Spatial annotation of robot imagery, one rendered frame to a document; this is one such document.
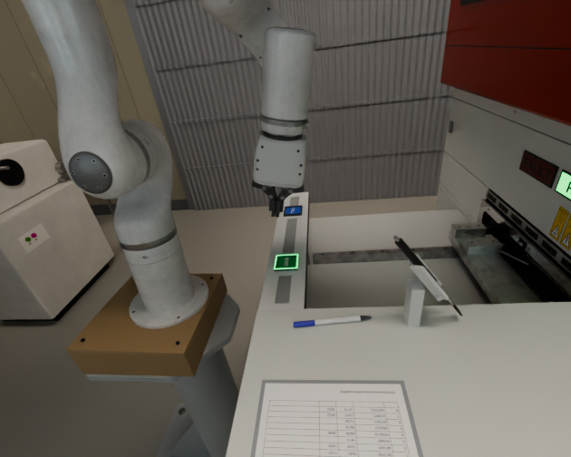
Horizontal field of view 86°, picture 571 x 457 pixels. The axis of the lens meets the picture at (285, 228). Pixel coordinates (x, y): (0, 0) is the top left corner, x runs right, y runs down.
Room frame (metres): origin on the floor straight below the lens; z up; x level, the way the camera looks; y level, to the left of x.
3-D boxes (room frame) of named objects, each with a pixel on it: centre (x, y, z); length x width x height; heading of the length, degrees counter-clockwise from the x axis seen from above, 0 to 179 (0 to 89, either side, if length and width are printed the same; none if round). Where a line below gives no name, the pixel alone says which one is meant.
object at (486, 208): (0.57, -0.57, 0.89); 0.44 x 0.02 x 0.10; 171
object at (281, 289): (0.71, -0.01, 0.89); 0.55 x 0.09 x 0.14; 171
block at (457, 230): (0.70, -0.51, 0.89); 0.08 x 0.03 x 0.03; 81
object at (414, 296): (0.36, -0.21, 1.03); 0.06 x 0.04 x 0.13; 81
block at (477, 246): (0.62, -0.50, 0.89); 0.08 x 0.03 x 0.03; 81
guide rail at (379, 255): (0.71, -0.32, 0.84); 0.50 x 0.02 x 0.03; 81
